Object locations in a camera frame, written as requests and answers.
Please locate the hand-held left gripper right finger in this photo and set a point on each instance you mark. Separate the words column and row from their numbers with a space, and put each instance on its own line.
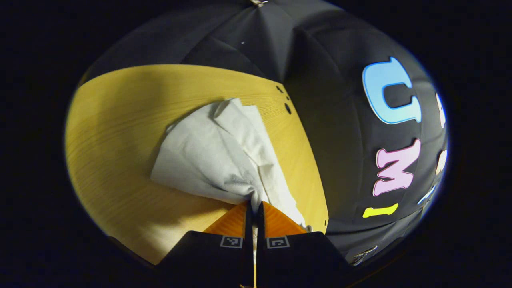
column 260, row 224

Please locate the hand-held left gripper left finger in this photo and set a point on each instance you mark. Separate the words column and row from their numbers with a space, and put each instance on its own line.
column 248, row 224

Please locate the white jeans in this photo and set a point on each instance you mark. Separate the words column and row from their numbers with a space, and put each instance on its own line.
column 200, row 156

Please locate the silver metal clamp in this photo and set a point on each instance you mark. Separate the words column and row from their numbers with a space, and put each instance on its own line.
column 362, row 254

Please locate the black backdrop cloth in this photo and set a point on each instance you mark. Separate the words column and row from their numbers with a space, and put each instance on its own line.
column 336, row 132

